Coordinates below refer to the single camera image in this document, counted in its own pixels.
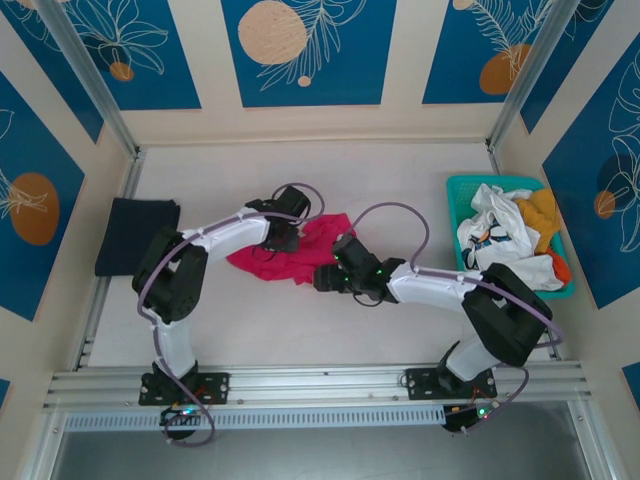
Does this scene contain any pink t-shirt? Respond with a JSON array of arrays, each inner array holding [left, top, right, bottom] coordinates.
[[225, 212, 357, 287]]

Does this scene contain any teal plastic basket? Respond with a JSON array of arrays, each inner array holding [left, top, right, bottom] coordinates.
[[445, 174, 576, 301]]

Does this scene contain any white printed t-shirt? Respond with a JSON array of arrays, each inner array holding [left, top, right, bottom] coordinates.
[[457, 183, 566, 293]]

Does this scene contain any folded navy t-shirt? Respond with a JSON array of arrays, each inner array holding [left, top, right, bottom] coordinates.
[[93, 197, 182, 277]]

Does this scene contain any right controller board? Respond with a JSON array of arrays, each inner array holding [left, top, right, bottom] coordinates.
[[442, 404, 494, 434]]

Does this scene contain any controller board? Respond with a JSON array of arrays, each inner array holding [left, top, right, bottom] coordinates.
[[442, 404, 494, 434], [159, 404, 206, 426]]

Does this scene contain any mustard yellow t-shirt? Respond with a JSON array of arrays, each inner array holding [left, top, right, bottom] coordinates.
[[514, 188, 561, 256]]

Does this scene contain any orange t-shirt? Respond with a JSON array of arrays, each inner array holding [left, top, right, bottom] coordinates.
[[547, 247, 572, 286]]

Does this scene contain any left controller board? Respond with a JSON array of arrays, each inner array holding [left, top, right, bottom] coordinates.
[[159, 404, 206, 426]]

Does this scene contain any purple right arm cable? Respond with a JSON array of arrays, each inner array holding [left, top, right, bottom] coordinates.
[[349, 202, 564, 436]]

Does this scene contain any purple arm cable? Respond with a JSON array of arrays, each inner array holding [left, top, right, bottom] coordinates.
[[349, 202, 564, 436], [137, 182, 326, 449]]

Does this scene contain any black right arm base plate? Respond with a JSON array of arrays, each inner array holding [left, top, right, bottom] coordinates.
[[404, 367, 499, 401]]

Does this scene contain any aluminium cross rail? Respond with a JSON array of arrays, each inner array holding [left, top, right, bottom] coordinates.
[[42, 362, 594, 414]]

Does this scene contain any white slotted cable duct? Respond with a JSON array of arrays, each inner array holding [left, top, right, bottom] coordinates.
[[62, 405, 446, 432]]

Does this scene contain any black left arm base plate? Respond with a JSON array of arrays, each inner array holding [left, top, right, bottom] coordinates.
[[138, 370, 231, 407]]

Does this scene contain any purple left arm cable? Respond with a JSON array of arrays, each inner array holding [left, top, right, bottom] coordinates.
[[137, 182, 326, 449]]

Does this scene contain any blue floral wall panel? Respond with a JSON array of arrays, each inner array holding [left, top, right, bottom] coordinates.
[[542, 47, 640, 311], [519, 0, 640, 135], [0, 69, 86, 322], [221, 0, 399, 109], [0, 0, 105, 145], [62, 0, 203, 112], [422, 0, 556, 106]]

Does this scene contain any aluminium corner post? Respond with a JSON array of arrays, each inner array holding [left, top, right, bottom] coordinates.
[[487, 0, 574, 151], [37, 0, 139, 156]]

